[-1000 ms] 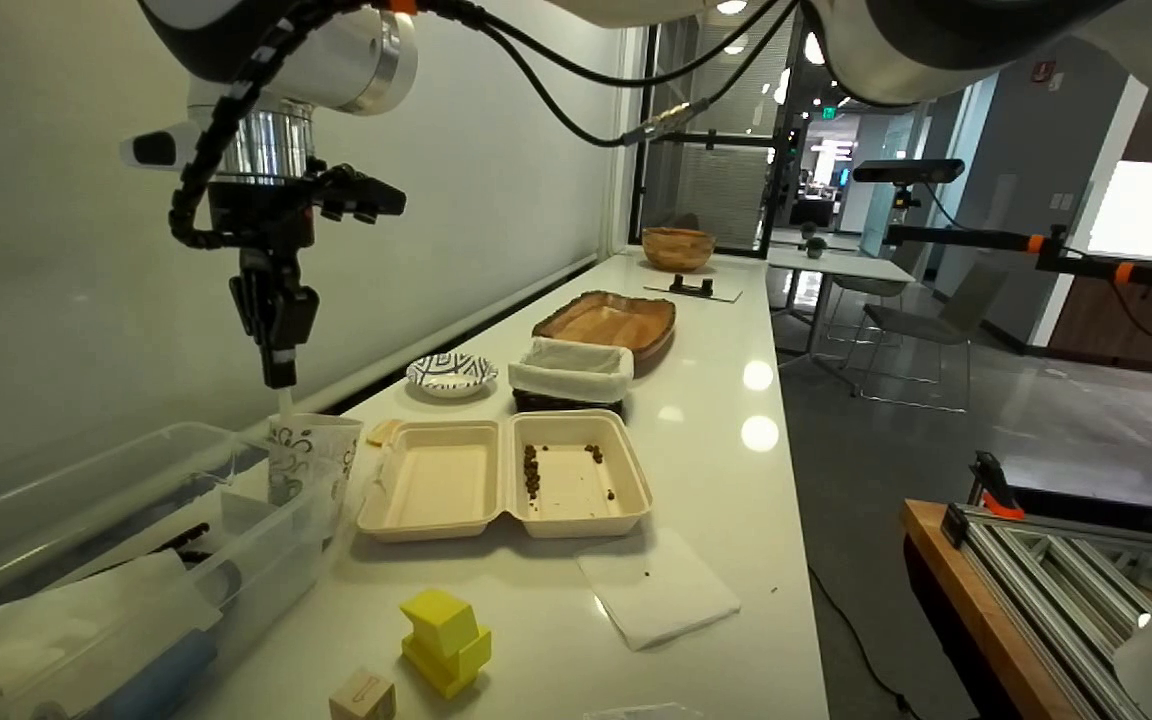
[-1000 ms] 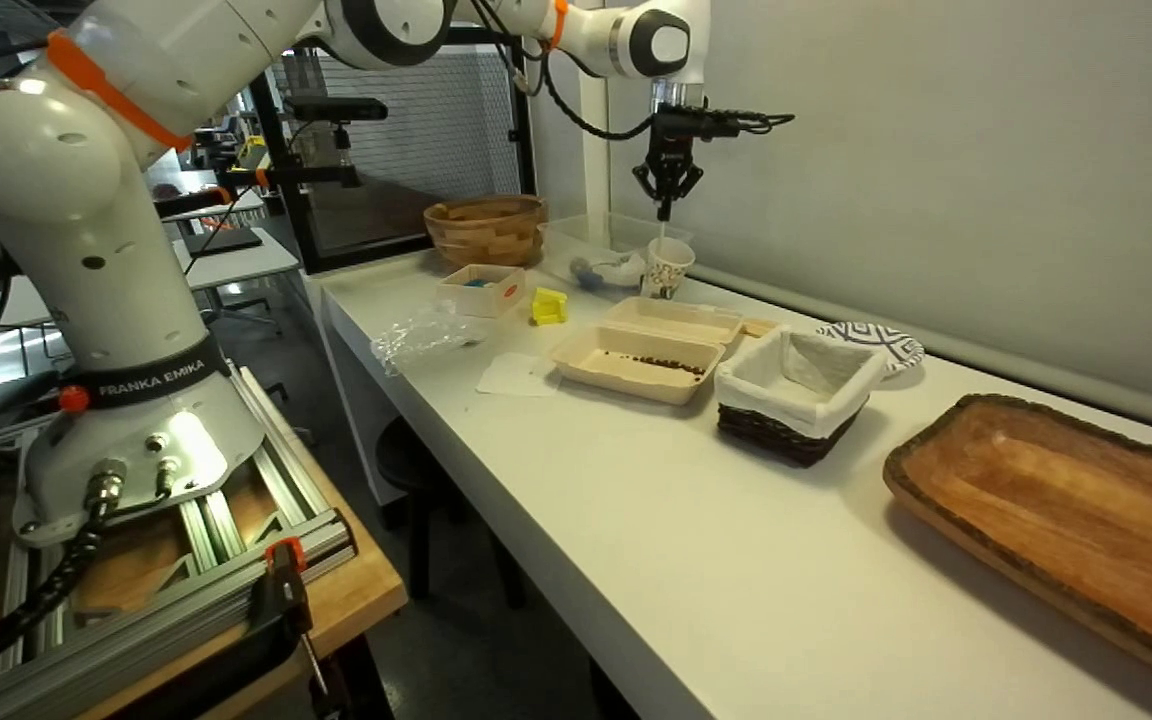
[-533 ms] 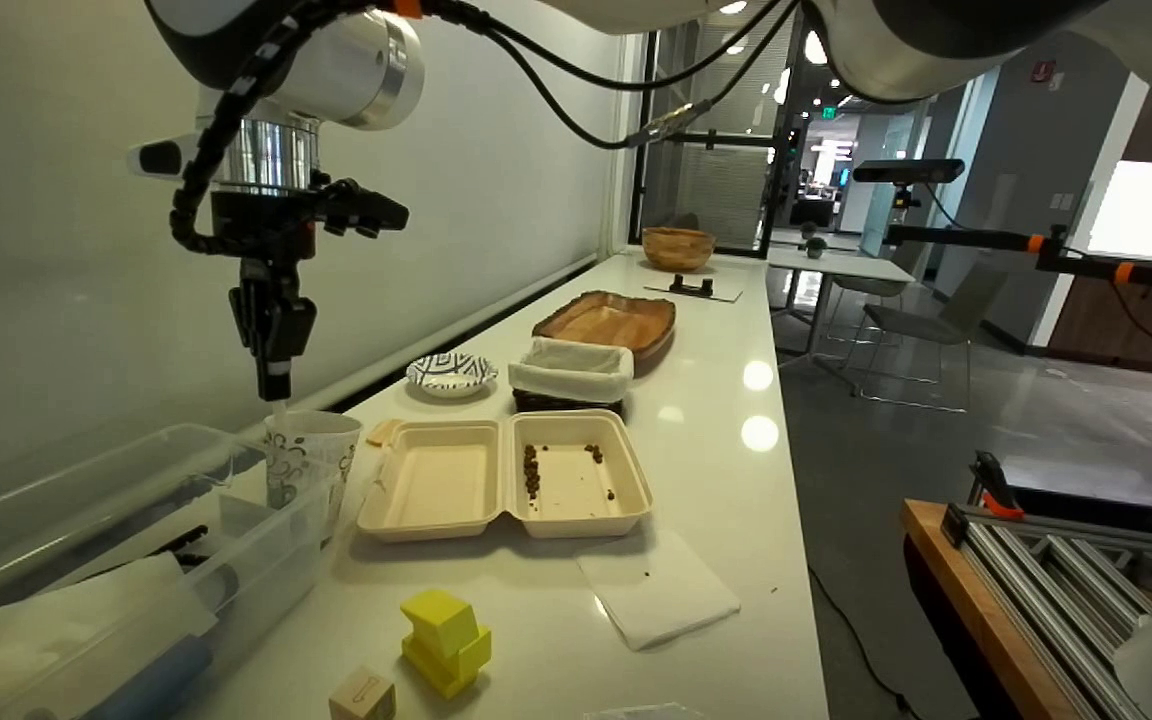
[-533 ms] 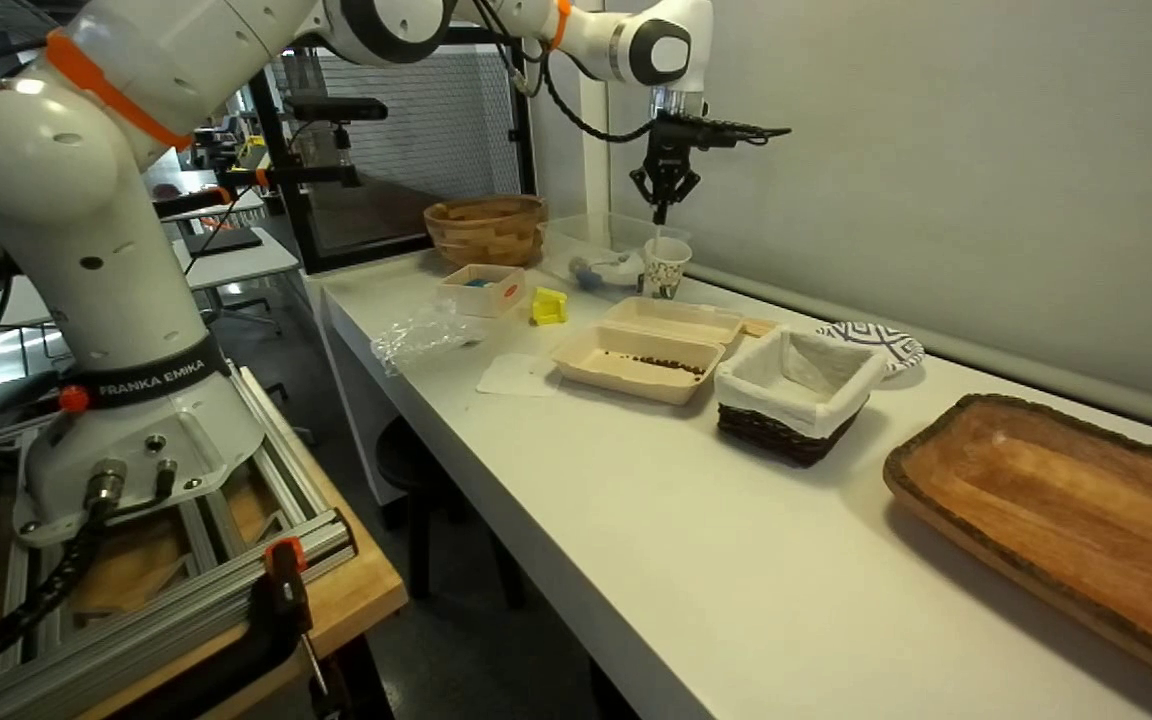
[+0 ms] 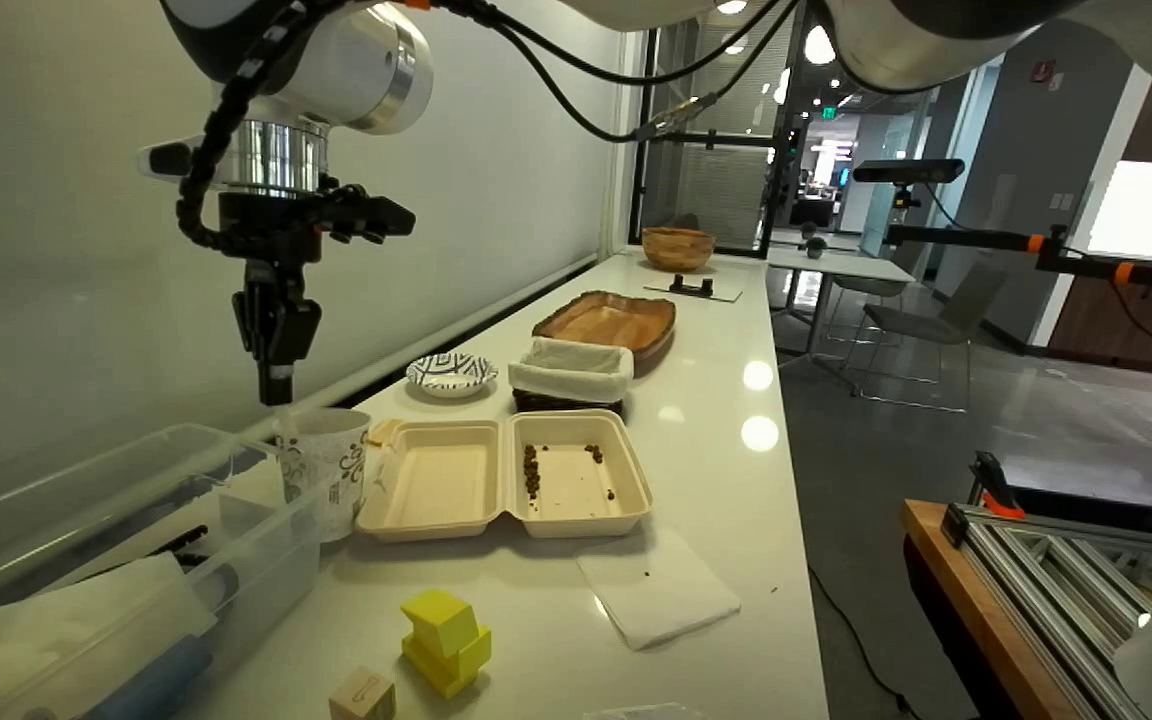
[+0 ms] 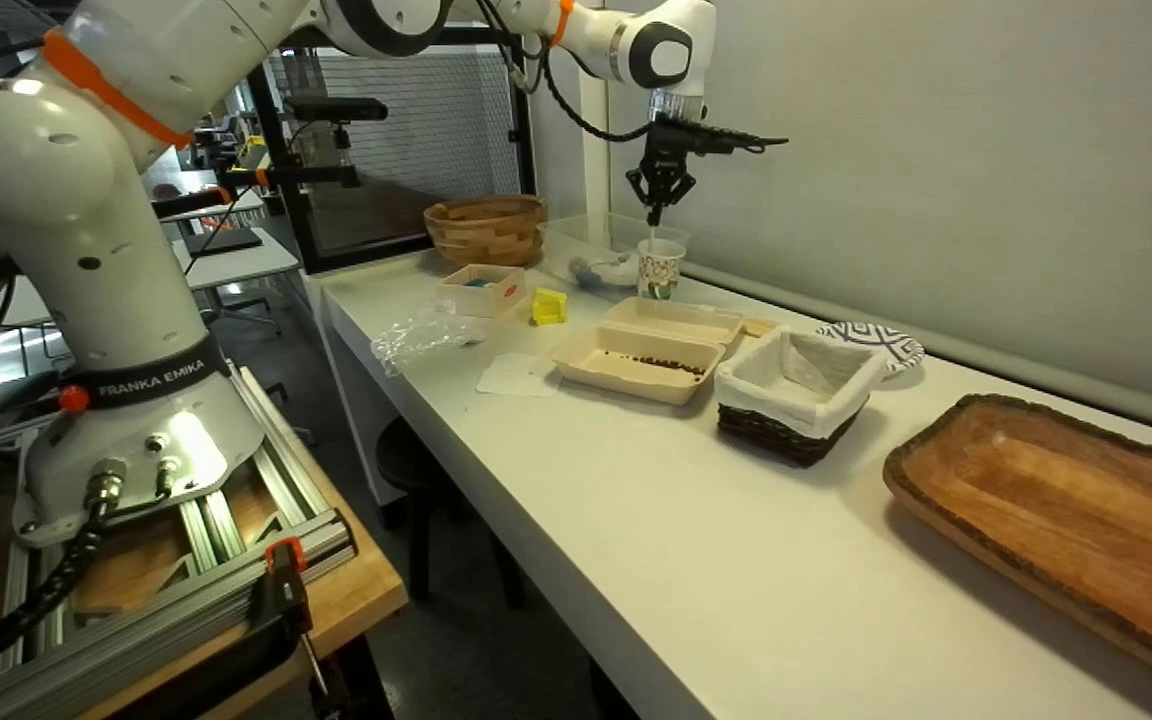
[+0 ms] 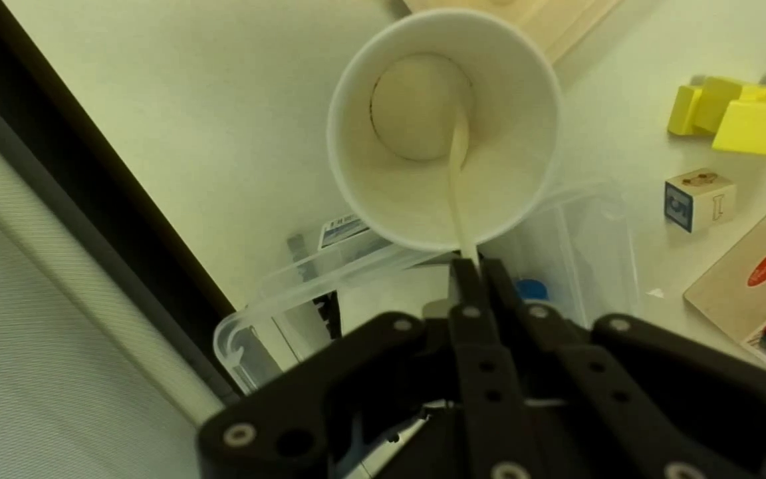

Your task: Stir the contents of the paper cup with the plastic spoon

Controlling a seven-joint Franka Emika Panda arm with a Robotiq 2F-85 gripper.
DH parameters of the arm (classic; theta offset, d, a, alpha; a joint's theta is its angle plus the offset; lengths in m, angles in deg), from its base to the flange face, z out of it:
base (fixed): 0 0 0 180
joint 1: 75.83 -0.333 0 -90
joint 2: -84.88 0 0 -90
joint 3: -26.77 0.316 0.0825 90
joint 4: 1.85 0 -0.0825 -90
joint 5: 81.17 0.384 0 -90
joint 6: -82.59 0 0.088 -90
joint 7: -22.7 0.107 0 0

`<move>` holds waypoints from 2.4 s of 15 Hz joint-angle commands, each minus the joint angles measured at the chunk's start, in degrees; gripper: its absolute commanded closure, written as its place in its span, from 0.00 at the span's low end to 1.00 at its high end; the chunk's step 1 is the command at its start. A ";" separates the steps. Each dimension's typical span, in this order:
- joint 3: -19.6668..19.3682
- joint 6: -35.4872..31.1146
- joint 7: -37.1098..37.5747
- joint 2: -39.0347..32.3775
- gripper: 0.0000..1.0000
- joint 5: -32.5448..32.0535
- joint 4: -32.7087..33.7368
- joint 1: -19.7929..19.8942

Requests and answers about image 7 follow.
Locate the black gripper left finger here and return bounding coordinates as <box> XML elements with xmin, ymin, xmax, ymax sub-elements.
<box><xmin>195</xmin><ymin>256</ymin><xmax>527</xmax><ymax>479</ymax></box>

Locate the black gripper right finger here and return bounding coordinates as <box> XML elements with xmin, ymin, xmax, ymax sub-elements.
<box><xmin>481</xmin><ymin>258</ymin><xmax>766</xmax><ymax>479</ymax></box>

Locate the white plastic spoon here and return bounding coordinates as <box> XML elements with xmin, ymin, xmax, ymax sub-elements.
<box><xmin>443</xmin><ymin>105</ymin><xmax>485</xmax><ymax>270</ymax></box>

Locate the white patterned paper cup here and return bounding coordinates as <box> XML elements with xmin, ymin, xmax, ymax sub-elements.
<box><xmin>324</xmin><ymin>9</ymin><xmax>564</xmax><ymax>256</ymax></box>

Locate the clear plastic storage bin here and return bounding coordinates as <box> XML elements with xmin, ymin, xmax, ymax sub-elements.
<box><xmin>211</xmin><ymin>175</ymin><xmax>644</xmax><ymax>398</ymax></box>

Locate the small wooden cube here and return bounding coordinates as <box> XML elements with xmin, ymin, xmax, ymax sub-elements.
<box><xmin>661</xmin><ymin>167</ymin><xmax>740</xmax><ymax>235</ymax></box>

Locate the yellow toy block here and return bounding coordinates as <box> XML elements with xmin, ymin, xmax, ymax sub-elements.
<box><xmin>665</xmin><ymin>72</ymin><xmax>766</xmax><ymax>163</ymax></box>

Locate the beige clamshell takeout container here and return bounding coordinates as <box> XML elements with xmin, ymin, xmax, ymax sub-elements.
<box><xmin>399</xmin><ymin>0</ymin><xmax>624</xmax><ymax>65</ymax></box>

